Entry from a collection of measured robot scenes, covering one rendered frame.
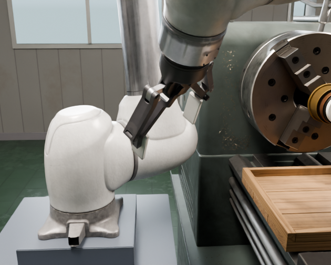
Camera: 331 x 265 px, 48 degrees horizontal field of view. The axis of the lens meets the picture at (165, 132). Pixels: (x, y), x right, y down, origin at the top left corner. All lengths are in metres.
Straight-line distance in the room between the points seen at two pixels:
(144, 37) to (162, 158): 0.29
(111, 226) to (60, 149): 0.21
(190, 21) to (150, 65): 0.44
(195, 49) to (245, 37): 0.61
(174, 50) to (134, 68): 0.40
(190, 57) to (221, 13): 0.08
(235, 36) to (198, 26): 0.63
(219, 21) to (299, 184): 0.57
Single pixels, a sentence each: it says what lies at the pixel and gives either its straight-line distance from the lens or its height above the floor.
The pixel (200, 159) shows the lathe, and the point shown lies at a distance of 1.14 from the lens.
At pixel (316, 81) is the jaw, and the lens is 0.92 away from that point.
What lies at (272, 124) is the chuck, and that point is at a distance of 1.00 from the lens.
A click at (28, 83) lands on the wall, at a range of 4.13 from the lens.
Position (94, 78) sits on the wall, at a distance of 3.97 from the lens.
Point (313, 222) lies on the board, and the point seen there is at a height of 0.88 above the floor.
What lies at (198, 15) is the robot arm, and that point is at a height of 1.27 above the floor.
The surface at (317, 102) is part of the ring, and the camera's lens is 0.90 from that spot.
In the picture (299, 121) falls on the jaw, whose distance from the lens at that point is 0.97.
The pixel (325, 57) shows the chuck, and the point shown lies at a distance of 1.01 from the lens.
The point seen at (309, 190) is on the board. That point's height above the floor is 0.88.
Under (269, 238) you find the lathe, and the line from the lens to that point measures 0.90.
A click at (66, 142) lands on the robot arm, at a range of 0.80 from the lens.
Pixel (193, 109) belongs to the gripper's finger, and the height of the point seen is 1.10.
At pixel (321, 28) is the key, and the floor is 1.25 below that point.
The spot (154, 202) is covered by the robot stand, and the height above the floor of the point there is 0.75.
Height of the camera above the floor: 1.27
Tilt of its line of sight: 17 degrees down
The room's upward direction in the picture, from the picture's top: straight up
